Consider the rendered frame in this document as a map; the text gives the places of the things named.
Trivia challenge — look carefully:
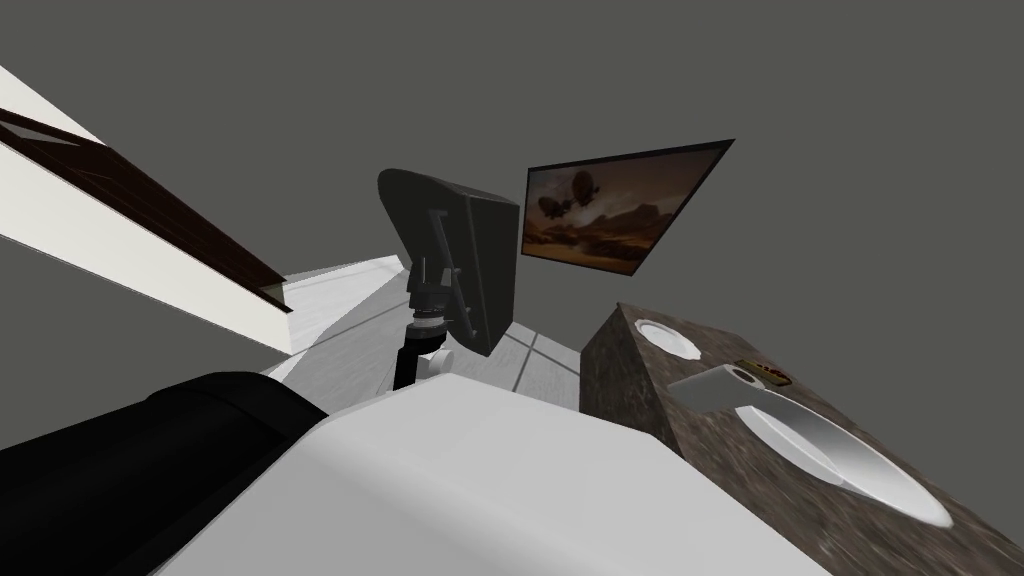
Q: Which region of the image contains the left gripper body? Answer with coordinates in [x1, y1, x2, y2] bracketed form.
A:
[405, 254, 459, 296]

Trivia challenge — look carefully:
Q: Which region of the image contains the dark grey rounded box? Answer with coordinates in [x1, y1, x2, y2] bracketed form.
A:
[375, 167, 522, 358]

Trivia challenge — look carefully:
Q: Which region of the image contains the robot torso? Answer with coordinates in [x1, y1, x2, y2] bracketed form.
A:
[154, 371, 835, 576]

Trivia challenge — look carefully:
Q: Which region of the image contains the small white dish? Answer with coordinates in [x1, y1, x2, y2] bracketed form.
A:
[634, 318, 703, 362]

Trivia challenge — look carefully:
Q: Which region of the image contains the grey faucet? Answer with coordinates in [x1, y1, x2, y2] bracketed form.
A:
[666, 363, 792, 414]

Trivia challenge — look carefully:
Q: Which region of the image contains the small yellow red object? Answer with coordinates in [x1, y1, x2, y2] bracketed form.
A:
[734, 359, 794, 388]

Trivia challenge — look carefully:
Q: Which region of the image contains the brown stone vanity counter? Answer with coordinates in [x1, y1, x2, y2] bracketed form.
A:
[579, 301, 1024, 576]

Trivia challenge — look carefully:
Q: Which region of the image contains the white sink basin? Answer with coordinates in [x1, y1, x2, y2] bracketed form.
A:
[733, 402, 955, 530]

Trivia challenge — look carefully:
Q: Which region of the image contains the brown landscape wall picture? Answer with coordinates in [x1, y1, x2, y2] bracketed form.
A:
[519, 137, 737, 278]

